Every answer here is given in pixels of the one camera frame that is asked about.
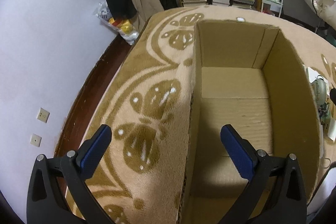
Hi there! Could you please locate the wall socket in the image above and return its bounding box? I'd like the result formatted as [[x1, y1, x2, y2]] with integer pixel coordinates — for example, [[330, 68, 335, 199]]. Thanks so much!
[[30, 134, 42, 147], [37, 107, 50, 123]]

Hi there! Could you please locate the plastic bag with toys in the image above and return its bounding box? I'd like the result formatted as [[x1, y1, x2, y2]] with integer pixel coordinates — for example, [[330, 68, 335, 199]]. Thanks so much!
[[94, 2, 139, 46]]

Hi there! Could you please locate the upper wall socket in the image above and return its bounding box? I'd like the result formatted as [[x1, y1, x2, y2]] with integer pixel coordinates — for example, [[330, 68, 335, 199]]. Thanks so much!
[[37, 107, 50, 123]]

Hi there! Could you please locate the beige brown patterned blanket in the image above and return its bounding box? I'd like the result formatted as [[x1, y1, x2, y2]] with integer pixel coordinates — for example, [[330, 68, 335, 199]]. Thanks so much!
[[84, 5, 335, 223]]

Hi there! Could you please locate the lower wall socket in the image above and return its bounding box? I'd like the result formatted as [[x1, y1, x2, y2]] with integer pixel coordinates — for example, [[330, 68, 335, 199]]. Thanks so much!
[[30, 134, 42, 147]]

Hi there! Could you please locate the cardboard box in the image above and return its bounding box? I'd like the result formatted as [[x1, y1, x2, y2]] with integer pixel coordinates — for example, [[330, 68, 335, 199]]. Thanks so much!
[[179, 14, 326, 223]]

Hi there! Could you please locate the bunch of keys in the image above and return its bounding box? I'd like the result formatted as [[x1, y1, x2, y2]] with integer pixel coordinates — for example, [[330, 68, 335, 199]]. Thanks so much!
[[313, 75, 331, 126]]

